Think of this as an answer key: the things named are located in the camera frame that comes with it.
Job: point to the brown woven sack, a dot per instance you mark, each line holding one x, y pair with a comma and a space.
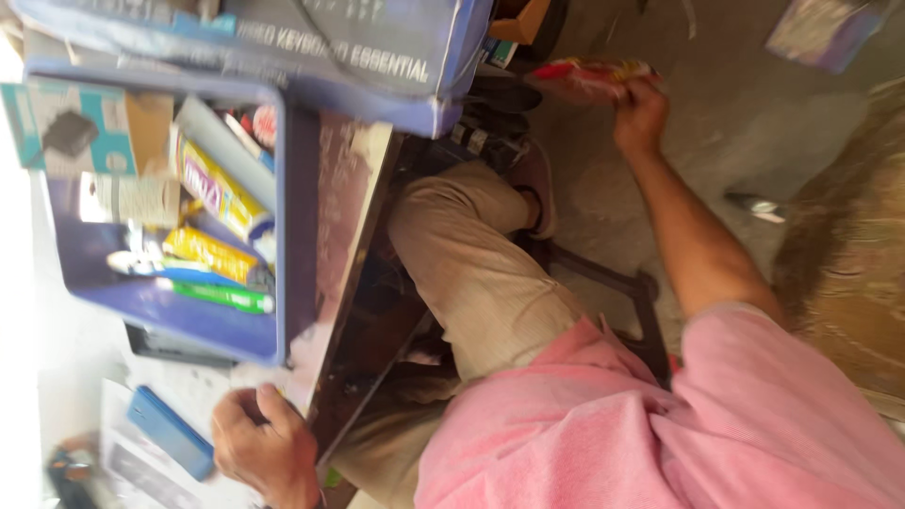
848, 268

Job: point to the black flat tray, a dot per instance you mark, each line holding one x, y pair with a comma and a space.
170, 350

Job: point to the person's left fingers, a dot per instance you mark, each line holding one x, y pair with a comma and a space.
247, 413

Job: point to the person's beige trousers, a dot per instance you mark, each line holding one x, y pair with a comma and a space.
481, 276

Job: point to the purple plastic packet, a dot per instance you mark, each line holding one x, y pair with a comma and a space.
824, 32

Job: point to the small teal box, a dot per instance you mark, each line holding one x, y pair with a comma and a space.
499, 52

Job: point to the yellow packet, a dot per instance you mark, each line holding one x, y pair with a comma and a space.
212, 254

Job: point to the large blue keyboard carton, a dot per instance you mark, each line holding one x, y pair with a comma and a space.
318, 49

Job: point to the white papers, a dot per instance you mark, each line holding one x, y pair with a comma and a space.
141, 473

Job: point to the blue and white tube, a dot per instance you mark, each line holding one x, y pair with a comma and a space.
152, 267

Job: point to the blue phone case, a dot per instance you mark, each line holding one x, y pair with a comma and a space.
170, 431

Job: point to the white printed box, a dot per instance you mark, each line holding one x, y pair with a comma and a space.
131, 200

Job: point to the grey roll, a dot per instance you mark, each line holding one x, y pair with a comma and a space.
226, 152

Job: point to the dark wooden table frame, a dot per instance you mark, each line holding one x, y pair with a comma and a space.
367, 332

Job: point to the blue plastic tray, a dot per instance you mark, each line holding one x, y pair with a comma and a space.
177, 329

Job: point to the red snack packet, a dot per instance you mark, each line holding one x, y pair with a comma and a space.
580, 76

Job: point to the person's pink shoe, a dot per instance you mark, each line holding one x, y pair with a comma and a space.
541, 187

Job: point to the person's right fingers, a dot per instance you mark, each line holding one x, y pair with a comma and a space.
636, 90

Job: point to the person's right hand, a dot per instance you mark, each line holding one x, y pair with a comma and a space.
640, 124

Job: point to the yellow and purple box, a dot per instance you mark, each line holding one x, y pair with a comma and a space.
216, 187

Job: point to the teal and white carton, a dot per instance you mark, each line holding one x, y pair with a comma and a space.
78, 127

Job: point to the black bag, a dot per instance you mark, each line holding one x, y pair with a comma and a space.
495, 120

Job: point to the person's left hand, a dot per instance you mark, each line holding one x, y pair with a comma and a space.
269, 452

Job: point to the black gadget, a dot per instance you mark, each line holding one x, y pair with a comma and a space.
71, 477

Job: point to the orange cardboard box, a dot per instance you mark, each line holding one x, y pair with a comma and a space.
522, 20

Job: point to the person's pink shirt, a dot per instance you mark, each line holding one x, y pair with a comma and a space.
636, 431

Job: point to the red and white packet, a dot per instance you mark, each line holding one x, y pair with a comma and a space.
260, 126

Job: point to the shiny metal piece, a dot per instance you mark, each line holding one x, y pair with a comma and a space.
756, 206

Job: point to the dark wooden stool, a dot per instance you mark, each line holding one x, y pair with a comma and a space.
629, 297

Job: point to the green tube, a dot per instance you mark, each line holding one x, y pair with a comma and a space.
219, 295

